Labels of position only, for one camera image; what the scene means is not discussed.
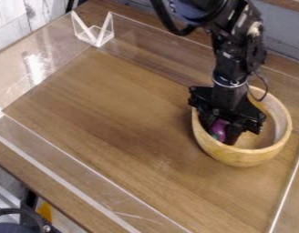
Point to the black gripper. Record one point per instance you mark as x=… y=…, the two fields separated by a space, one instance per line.
x=226 y=101

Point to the purple toy eggplant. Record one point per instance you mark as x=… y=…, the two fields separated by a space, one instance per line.
x=218 y=129

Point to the brown wooden bowl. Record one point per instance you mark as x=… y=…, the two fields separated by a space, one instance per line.
x=255 y=149

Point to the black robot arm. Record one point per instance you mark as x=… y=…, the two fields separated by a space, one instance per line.
x=234 y=22

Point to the clear acrylic tray enclosure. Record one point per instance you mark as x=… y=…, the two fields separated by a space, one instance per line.
x=97 y=134

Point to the black clamp with cable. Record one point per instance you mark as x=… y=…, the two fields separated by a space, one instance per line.
x=33 y=223

